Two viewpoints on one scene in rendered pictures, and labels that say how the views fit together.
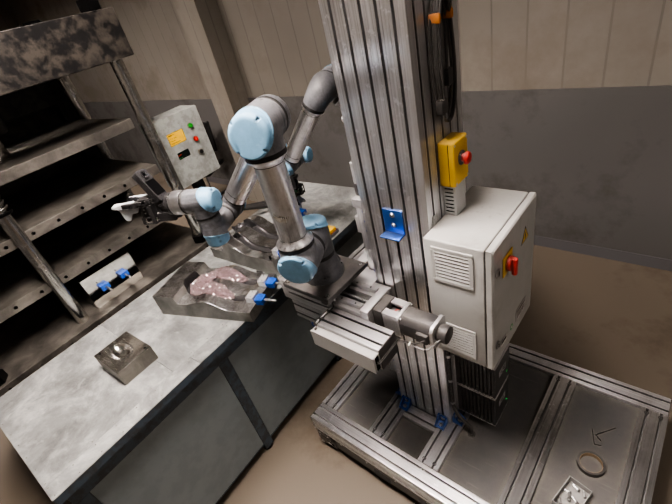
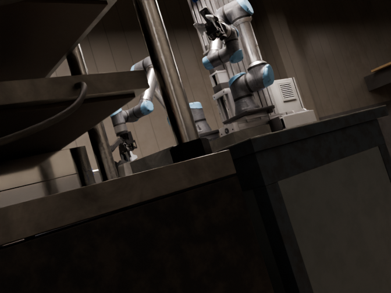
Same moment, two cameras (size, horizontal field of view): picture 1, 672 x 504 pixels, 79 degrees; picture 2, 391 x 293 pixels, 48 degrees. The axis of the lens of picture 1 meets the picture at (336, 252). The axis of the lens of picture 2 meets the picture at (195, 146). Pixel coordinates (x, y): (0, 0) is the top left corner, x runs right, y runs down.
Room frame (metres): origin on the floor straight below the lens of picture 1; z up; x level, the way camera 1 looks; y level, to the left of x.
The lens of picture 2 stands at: (1.25, 2.65, 0.72)
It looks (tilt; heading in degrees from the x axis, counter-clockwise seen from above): 5 degrees up; 277
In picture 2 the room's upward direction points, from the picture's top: 17 degrees counter-clockwise
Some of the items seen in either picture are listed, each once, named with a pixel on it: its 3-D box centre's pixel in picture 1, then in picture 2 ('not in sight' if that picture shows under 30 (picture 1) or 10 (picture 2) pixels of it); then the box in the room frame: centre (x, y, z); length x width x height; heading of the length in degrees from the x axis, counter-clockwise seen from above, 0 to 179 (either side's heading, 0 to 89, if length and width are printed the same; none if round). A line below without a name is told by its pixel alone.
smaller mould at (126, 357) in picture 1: (126, 356); (241, 142); (1.28, 0.93, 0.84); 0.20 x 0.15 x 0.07; 46
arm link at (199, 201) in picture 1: (201, 201); (228, 34); (1.18, 0.35, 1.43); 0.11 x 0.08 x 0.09; 68
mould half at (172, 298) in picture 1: (216, 289); (187, 159); (1.55, 0.57, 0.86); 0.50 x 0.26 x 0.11; 63
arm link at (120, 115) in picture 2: not in sight; (117, 117); (1.94, 0.13, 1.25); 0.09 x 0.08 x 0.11; 60
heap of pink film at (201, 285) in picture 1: (214, 281); not in sight; (1.56, 0.57, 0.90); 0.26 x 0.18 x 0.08; 63
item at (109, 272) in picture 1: (92, 269); (4, 196); (2.04, 1.33, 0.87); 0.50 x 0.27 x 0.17; 46
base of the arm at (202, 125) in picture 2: not in sight; (199, 128); (1.53, -0.31, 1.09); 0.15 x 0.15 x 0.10
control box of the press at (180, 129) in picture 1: (215, 222); not in sight; (2.51, 0.73, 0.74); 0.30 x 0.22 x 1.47; 136
